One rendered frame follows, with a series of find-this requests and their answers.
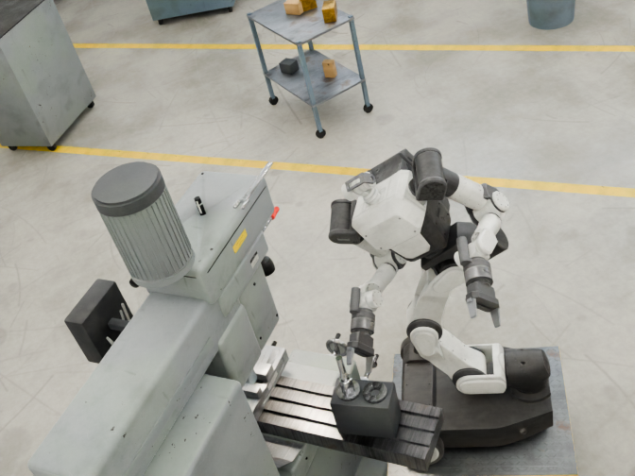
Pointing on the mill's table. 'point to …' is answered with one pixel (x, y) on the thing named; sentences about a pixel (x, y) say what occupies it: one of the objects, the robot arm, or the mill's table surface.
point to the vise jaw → (264, 370)
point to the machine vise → (256, 397)
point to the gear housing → (243, 275)
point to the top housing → (218, 230)
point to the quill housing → (260, 306)
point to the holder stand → (367, 409)
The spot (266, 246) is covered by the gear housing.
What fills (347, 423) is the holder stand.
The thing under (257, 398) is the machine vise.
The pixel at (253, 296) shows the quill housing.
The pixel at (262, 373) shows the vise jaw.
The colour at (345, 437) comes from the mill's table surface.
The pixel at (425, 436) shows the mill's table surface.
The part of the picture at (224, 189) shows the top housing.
